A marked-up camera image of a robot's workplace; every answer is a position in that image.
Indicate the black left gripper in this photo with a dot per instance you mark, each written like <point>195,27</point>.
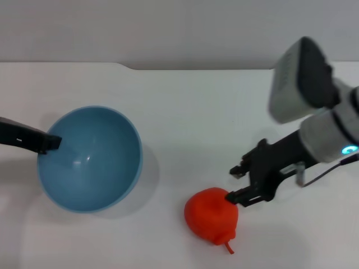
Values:
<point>19,134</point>

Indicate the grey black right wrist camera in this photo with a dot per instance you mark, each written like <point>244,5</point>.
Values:
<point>297,81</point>

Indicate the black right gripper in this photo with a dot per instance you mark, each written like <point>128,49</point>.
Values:
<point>277,157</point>

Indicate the blue ceramic bowl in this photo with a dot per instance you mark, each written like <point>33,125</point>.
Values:
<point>89,168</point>

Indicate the orange toy fruit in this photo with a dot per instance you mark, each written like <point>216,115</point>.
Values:
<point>209,215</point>

